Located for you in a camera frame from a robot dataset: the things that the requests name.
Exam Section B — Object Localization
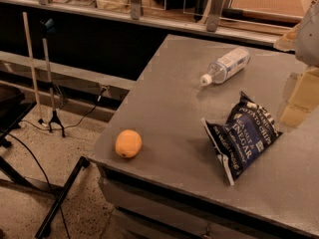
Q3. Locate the black tripod stand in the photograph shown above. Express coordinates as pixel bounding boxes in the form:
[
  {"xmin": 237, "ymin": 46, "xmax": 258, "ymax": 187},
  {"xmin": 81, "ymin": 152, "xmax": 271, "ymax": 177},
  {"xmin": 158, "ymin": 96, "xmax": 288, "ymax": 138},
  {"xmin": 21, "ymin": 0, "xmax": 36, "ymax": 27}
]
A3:
[{"xmin": 40, "ymin": 19, "xmax": 65, "ymax": 136}]

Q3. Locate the black metal stand frame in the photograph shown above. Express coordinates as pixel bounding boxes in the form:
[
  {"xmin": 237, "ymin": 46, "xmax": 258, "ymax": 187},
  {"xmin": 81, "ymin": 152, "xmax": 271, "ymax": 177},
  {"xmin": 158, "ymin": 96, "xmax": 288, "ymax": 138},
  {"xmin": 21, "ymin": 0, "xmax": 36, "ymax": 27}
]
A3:
[{"xmin": 0, "ymin": 85, "xmax": 91, "ymax": 239}]

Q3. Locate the white wooden stick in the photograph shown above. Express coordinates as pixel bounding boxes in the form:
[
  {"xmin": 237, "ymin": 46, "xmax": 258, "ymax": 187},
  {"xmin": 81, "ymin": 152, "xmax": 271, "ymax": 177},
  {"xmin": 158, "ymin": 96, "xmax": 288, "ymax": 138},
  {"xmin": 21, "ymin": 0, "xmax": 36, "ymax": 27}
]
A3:
[{"xmin": 22, "ymin": 12, "xmax": 47, "ymax": 127}]

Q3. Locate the blue potato chips bag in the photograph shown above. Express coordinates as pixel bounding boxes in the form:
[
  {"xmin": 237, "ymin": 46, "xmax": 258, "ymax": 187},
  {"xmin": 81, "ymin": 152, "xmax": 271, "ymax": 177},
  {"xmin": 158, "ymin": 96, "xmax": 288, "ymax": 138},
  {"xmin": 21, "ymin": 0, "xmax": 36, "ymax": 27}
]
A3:
[{"xmin": 201, "ymin": 92, "xmax": 282, "ymax": 185}]

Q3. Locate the black floor cable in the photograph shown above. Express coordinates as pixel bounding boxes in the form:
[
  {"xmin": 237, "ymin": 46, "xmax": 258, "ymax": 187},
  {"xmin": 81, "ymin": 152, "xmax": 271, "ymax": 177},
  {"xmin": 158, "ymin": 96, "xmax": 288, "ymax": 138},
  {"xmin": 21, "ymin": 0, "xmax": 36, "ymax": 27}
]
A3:
[{"xmin": 19, "ymin": 86, "xmax": 109, "ymax": 131}]

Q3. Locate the orange fruit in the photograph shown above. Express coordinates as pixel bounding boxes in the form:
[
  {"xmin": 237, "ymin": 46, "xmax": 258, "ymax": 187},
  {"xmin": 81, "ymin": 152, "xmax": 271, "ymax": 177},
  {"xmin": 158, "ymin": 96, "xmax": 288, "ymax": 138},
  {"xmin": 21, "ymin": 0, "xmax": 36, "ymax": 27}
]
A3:
[{"xmin": 115, "ymin": 129, "xmax": 142, "ymax": 158}]

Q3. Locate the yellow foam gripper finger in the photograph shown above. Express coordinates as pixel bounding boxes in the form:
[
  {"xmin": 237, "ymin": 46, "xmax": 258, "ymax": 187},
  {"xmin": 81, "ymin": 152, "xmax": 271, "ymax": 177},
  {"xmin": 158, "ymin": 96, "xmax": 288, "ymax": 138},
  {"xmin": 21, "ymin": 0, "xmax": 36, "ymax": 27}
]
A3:
[{"xmin": 280, "ymin": 67, "xmax": 319, "ymax": 127}]

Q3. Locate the metal window rail shelf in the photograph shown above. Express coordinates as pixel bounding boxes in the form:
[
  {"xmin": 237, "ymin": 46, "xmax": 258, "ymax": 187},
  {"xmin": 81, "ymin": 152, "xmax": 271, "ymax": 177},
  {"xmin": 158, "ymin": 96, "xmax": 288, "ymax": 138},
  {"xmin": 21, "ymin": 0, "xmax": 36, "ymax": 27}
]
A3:
[{"xmin": 0, "ymin": 0, "xmax": 292, "ymax": 44}]

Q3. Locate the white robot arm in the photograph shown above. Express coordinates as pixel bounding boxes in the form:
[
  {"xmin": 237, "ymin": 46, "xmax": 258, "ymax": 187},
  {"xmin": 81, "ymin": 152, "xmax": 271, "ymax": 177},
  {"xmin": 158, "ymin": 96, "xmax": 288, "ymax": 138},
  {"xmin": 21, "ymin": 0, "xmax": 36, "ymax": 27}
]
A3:
[{"xmin": 273, "ymin": 0, "xmax": 319, "ymax": 127}]

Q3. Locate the clear plastic water bottle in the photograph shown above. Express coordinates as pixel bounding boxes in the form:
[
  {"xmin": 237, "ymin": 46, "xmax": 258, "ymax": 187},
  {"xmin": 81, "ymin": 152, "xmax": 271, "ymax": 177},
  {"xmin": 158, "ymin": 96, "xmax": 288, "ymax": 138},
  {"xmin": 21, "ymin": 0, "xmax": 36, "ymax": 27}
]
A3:
[{"xmin": 200, "ymin": 47, "xmax": 250, "ymax": 87}]

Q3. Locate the grey table drawer unit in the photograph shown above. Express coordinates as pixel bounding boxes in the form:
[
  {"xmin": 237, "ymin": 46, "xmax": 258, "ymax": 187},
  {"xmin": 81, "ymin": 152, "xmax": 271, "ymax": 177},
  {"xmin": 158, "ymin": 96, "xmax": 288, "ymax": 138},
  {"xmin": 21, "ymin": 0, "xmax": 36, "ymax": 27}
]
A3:
[{"xmin": 98, "ymin": 165, "xmax": 318, "ymax": 239}]

